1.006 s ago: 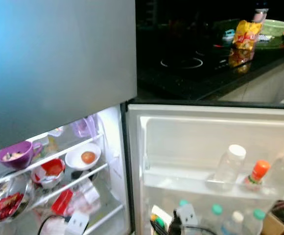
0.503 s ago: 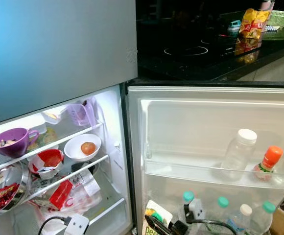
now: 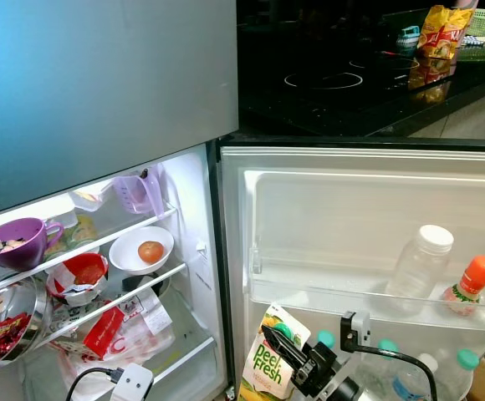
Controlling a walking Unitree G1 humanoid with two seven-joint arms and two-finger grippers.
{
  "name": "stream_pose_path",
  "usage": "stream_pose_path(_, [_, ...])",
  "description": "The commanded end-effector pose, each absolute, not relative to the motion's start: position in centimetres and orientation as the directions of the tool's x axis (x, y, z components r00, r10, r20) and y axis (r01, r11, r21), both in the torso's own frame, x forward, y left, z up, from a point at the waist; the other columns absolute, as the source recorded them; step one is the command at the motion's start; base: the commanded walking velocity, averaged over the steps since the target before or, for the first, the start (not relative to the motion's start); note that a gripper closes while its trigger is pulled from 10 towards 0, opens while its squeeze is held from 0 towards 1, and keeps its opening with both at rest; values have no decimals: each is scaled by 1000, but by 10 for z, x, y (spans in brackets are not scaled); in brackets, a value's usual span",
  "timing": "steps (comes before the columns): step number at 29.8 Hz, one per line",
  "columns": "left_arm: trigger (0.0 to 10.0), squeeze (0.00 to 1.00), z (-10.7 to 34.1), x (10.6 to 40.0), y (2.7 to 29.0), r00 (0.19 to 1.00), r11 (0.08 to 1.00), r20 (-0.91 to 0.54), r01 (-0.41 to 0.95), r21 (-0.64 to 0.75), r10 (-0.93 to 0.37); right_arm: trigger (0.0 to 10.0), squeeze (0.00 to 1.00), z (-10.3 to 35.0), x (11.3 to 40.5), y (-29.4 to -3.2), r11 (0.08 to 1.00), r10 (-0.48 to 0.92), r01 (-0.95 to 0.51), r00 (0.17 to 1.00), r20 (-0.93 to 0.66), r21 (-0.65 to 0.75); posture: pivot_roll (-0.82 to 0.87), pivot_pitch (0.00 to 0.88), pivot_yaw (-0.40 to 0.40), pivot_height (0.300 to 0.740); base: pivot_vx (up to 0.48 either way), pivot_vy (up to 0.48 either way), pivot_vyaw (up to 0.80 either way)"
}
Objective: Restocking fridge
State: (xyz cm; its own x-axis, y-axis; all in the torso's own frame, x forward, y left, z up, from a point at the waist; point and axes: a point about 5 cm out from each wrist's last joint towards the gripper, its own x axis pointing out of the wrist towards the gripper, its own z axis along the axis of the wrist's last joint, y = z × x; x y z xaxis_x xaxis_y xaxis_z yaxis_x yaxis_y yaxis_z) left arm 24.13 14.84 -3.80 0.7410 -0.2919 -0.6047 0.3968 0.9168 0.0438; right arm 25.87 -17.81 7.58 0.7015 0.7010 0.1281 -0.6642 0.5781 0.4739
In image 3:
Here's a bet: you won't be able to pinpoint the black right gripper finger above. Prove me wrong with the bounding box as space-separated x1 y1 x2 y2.
263 324 312 377

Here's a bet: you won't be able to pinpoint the Peel Fresh juice carton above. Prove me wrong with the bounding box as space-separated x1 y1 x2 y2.
238 303 312 401

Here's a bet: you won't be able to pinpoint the glass fridge shelf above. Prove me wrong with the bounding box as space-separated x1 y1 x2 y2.
0 207 181 302
38 262 191 352

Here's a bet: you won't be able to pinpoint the white lined fridge door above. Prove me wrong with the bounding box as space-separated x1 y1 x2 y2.
217 146 485 401

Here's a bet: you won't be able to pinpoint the green capped water bottle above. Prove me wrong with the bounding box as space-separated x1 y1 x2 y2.
315 330 337 352
375 338 423 401
447 349 485 401

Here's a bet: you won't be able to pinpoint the clear door shelf bin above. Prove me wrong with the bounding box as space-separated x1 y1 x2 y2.
247 242 485 335

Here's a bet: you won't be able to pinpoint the clear crisper drawer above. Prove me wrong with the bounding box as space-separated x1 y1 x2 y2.
25 334 214 401

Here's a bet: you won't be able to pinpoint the white capped water bottle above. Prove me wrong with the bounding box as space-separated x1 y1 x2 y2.
416 354 448 401

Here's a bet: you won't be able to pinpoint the clear bottle with white cap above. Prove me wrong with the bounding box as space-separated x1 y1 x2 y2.
385 224 455 303

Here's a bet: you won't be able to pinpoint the white and red plastic bag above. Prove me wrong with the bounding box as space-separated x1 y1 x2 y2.
50 288 176 393

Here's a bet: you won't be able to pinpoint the red snack packets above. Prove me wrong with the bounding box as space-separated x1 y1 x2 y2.
0 313 33 366

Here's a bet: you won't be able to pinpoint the red tomato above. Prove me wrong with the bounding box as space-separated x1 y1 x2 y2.
138 241 166 265

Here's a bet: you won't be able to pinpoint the orange capped sauce bottle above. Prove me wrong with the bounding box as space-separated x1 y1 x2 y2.
443 255 485 318

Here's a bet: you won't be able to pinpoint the steel bowl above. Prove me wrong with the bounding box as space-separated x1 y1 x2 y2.
0 277 47 368

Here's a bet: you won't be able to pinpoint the red cardboard box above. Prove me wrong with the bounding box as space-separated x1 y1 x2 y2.
84 305 125 360

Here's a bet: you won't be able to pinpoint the wide white bowl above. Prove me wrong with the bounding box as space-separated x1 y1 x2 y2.
109 226 175 277

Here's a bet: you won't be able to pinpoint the purple cup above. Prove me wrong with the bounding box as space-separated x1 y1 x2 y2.
0 217 64 272

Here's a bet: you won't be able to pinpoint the red white paper bucket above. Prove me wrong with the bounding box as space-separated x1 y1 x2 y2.
47 252 110 306

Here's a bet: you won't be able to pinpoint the black stone countertop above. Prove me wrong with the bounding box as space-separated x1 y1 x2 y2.
238 0 485 139

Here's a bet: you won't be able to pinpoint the glass jar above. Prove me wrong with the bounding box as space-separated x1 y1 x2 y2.
54 213 97 251

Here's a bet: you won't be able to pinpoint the white plastic container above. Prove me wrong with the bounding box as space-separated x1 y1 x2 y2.
69 188 110 214

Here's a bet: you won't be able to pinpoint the black induction cooktop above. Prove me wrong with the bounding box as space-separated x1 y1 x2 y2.
242 25 444 118

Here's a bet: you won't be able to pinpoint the grey freezer door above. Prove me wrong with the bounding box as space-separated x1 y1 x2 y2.
0 0 239 220

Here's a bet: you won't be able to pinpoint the small teal plastic basket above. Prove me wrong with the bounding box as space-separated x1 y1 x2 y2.
396 25 423 49

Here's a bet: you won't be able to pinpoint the yellow snack bag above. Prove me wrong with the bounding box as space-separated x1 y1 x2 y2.
418 4 476 61

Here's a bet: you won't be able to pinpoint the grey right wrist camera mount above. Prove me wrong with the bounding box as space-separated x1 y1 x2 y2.
340 311 371 352

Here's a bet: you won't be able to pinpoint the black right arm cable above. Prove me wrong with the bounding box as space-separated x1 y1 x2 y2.
355 343 440 401

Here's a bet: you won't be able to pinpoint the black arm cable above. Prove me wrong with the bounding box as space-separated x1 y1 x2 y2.
355 343 440 401
65 366 125 401

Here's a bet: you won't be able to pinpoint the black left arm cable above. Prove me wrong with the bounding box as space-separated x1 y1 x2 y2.
65 366 125 401

